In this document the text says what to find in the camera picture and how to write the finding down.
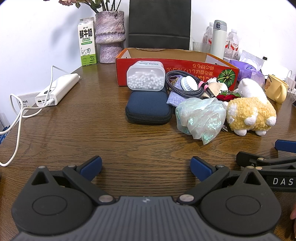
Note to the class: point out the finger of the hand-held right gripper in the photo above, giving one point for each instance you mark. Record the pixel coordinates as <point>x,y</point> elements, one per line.
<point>285,145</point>
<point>245,158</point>

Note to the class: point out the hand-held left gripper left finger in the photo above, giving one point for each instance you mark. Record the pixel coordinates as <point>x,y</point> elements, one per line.
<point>92,165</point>

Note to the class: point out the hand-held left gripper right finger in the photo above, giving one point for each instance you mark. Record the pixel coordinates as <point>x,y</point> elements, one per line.
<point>200,168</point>

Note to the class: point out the yellow and white plush toy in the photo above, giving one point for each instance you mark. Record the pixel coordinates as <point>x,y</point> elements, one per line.
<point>249,111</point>

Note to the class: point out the iridescent plastic bag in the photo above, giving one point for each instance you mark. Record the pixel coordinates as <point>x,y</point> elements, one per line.
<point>201,118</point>

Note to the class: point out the red rose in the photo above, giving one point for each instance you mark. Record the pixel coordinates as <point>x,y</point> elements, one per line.
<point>227,97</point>

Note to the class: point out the purple woven cloth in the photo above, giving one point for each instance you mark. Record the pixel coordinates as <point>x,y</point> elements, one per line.
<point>175,100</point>

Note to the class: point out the navy zip case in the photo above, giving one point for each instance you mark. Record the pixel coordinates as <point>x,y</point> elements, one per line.
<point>148,106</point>

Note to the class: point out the red cardboard box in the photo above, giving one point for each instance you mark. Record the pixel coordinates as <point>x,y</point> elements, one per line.
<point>180,66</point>

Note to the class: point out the person's right hand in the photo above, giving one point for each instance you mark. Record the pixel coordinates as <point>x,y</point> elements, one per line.
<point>294,212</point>

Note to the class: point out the wooden desk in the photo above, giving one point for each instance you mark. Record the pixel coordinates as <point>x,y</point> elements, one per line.
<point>69,129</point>

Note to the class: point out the yellow mug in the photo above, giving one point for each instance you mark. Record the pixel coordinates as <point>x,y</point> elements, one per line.
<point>277,90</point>

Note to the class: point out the white charger plug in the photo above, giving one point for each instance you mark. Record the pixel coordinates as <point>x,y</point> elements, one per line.
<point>291,80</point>

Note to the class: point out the purple tissue pack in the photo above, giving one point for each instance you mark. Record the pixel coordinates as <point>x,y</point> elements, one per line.
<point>247,69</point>

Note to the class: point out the blue stationery pack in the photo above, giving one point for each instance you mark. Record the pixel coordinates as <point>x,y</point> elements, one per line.
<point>4,134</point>

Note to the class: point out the clear water bottle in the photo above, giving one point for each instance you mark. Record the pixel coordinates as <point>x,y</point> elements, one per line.
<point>207,34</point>
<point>232,44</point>

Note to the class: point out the green and white milk carton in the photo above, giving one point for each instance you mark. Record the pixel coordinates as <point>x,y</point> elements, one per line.
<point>87,46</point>

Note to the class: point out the white thermos bottle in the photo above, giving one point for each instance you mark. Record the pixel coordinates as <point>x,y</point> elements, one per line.
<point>217,41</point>

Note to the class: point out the clear glass cup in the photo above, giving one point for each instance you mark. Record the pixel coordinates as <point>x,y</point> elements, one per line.
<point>200,46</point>

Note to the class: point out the purple textured vase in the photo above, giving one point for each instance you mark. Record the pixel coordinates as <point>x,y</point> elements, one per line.
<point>109,34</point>

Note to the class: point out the black paper bag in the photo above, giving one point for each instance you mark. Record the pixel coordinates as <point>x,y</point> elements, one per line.
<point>159,20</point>

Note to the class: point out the dried pink flowers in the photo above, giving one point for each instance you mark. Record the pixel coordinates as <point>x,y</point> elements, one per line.
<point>66,1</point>

